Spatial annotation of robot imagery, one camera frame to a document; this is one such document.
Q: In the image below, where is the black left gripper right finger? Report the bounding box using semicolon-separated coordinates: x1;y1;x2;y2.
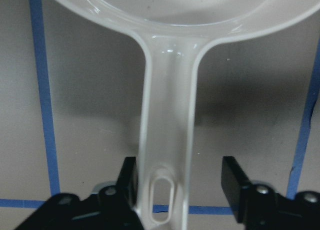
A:
221;156;320;229

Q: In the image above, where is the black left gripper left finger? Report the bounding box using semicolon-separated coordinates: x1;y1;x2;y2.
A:
17;157;143;229

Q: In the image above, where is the beige plastic dustpan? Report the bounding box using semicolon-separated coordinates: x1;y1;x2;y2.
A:
56;0;320;229

